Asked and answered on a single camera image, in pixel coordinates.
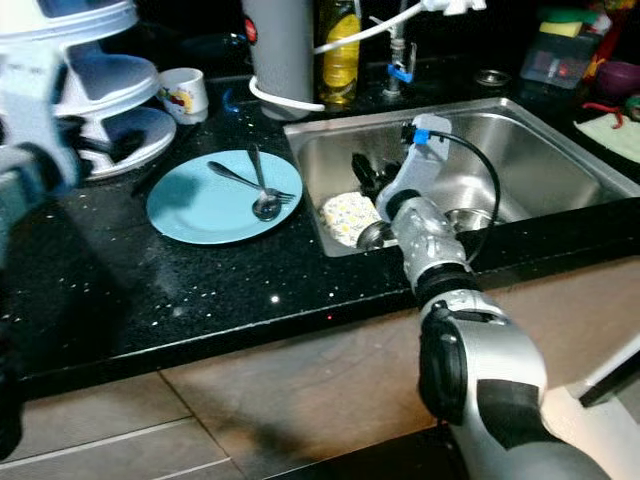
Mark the purple bowl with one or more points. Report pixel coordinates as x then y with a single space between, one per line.
620 80

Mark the white floral plate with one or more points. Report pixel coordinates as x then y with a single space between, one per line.
345 215

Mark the green yellow sponge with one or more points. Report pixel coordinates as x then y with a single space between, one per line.
565 24

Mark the red ribbon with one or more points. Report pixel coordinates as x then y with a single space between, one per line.
605 108

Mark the light blue plate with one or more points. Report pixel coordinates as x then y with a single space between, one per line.
195 210

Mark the small steel bowl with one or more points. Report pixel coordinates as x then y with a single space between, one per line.
372 237

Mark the grey cylindrical water filter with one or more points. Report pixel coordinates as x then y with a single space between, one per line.
278 55

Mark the yellow oil bottle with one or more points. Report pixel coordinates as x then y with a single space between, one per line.
337 60

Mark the red yellow snack packet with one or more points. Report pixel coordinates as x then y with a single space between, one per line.
615 25

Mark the white cartoon print cup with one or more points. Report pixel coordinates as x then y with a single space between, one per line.
183 97

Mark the stainless steel sink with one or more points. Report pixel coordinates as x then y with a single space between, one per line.
540 160

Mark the steel spoon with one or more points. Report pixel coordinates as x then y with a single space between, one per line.
266 207

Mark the steel fork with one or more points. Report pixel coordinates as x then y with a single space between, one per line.
220 168

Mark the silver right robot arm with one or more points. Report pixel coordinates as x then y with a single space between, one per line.
490 380

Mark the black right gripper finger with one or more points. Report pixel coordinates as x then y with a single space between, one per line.
368 173

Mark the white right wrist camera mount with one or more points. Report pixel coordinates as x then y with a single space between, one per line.
415 165

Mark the pale green cloth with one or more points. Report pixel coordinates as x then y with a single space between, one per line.
615 140

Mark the clear plastic sponge container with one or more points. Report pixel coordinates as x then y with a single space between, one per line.
558 65

